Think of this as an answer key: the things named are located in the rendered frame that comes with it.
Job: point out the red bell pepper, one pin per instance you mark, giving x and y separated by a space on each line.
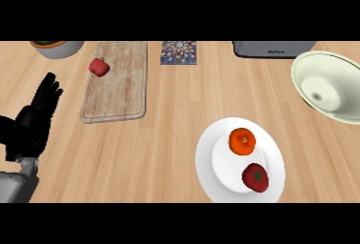
99 67

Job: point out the white round plate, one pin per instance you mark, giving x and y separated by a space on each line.
224 165

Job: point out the orange round fruit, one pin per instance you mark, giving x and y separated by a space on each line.
242 141

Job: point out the pale cream bowl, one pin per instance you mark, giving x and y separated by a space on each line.
328 85

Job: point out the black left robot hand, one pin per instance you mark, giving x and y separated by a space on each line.
34 117

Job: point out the colourful patterned box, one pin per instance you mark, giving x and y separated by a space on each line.
179 52

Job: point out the red tomato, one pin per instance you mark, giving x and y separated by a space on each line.
255 178

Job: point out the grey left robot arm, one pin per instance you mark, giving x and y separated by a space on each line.
18 181

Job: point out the wooden cutting board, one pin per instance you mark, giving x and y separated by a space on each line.
117 82

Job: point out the grey appliance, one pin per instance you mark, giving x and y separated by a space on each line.
275 48

